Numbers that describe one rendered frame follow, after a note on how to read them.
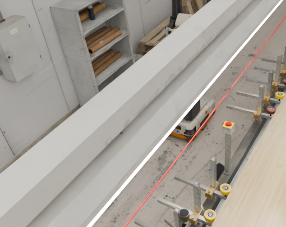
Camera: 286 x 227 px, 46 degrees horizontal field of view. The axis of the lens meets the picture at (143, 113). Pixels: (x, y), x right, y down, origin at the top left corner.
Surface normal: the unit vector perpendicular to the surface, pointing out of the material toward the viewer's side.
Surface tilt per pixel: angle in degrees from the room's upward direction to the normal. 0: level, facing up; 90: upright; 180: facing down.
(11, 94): 90
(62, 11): 90
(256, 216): 0
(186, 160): 0
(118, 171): 61
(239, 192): 0
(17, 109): 90
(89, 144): 90
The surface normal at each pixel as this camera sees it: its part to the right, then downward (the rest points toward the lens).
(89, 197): 0.65, -0.16
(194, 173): -0.14, -0.79
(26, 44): 0.82, 0.25
